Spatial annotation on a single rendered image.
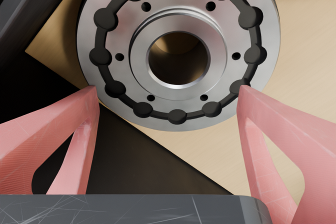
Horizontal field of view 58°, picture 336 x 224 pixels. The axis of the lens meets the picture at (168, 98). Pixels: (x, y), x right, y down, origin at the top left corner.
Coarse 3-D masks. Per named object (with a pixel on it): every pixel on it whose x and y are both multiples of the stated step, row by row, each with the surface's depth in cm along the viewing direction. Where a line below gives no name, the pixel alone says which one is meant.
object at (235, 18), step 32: (96, 0) 14; (128, 0) 14; (160, 0) 13; (192, 0) 13; (224, 0) 13; (256, 0) 13; (96, 32) 15; (128, 32) 14; (224, 32) 14; (256, 32) 15; (96, 64) 16; (128, 64) 15; (256, 64) 16; (128, 96) 16; (224, 96) 16; (160, 128) 18; (192, 128) 18
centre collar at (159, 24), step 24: (144, 24) 14; (168, 24) 14; (192, 24) 14; (216, 24) 14; (144, 48) 14; (216, 48) 14; (144, 72) 15; (216, 72) 15; (168, 96) 16; (192, 96) 16
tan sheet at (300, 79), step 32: (64, 0) 17; (288, 0) 17; (320, 0) 17; (64, 32) 18; (288, 32) 18; (320, 32) 18; (64, 64) 19; (288, 64) 19; (320, 64) 19; (288, 96) 20; (320, 96) 20; (224, 128) 22; (192, 160) 24; (224, 160) 24; (288, 160) 24
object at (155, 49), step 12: (156, 48) 18; (192, 48) 18; (204, 48) 16; (156, 60) 17; (168, 60) 18; (180, 60) 18; (192, 60) 17; (204, 60) 16; (168, 72) 16; (180, 72) 17; (192, 72) 16
